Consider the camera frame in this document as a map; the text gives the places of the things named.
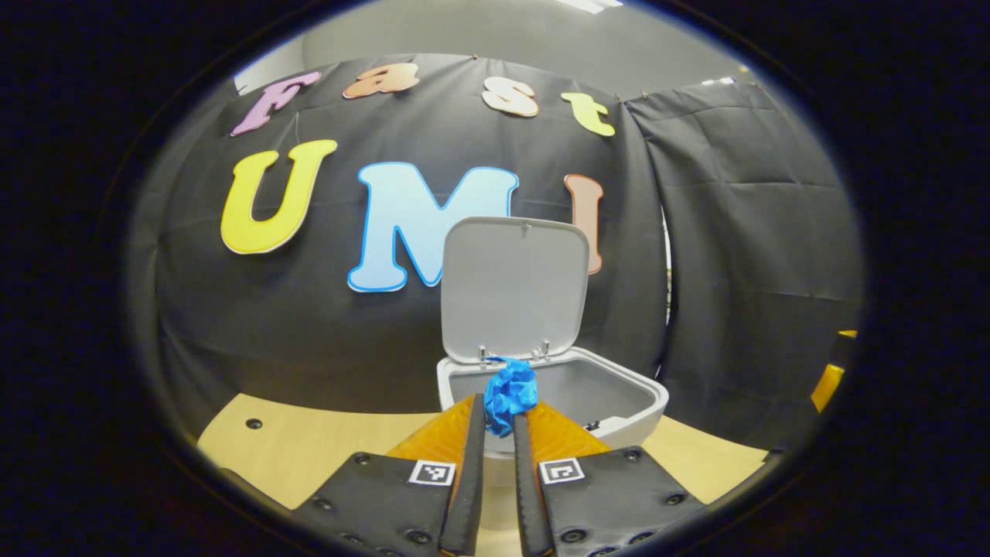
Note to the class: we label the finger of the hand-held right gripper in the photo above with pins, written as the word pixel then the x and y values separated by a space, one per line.
pixel 826 387

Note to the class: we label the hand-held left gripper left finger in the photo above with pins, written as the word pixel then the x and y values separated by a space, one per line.
pixel 466 495

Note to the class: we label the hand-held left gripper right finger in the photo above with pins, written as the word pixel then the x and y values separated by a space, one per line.
pixel 530 503

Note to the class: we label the blue paper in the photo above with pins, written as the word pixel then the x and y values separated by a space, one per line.
pixel 510 391

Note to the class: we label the grey desktop garbage bin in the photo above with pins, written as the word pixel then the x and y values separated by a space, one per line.
pixel 510 286

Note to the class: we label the wooden desktop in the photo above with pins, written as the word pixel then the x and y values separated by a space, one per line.
pixel 309 449

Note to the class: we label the black backdrop cloth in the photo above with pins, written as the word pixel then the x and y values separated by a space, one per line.
pixel 309 325

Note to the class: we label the small ceiling light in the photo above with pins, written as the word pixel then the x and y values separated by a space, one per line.
pixel 718 80

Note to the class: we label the long ceiling light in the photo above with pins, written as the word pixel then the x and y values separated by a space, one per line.
pixel 592 5

